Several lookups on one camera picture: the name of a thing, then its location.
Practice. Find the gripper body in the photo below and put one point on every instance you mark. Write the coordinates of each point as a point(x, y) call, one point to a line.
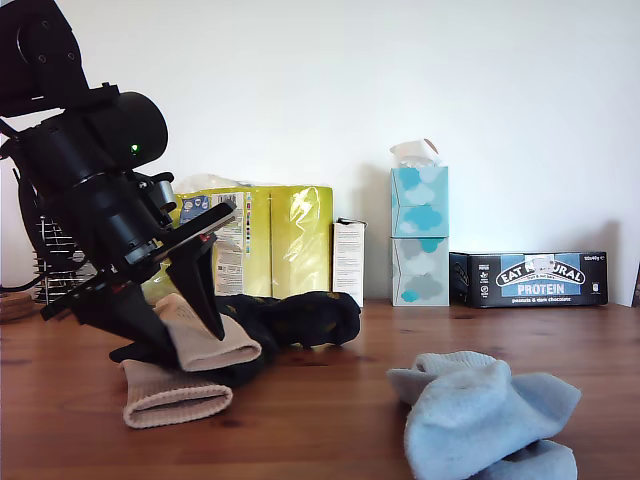
point(125, 220)

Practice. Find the grey arm camera box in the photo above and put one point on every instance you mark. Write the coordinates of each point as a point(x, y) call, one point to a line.
point(167, 194)

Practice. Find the blue cloud tissue box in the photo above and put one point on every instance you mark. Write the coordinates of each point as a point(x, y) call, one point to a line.
point(419, 202)

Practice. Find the beige ribbed sock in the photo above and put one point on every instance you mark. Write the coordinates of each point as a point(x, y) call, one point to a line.
point(225, 352)
point(165, 400)

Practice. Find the white tissue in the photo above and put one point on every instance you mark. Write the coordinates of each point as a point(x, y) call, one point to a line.
point(410, 152)

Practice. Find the black Eat Natural bar box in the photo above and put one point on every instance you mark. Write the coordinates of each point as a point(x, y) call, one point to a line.
point(530, 285)

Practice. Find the grey cloud tissue box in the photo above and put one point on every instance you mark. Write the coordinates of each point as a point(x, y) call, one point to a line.
point(419, 272)

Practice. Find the white carton black top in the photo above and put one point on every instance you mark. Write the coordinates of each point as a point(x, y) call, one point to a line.
point(349, 265)

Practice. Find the light blue sock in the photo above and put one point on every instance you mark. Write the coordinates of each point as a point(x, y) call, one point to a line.
point(475, 415)
point(405, 385)

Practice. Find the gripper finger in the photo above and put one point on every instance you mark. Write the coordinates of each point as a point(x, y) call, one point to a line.
point(192, 280)
point(125, 320)

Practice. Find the yellow paper towel pack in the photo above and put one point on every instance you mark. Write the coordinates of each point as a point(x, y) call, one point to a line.
point(300, 240)

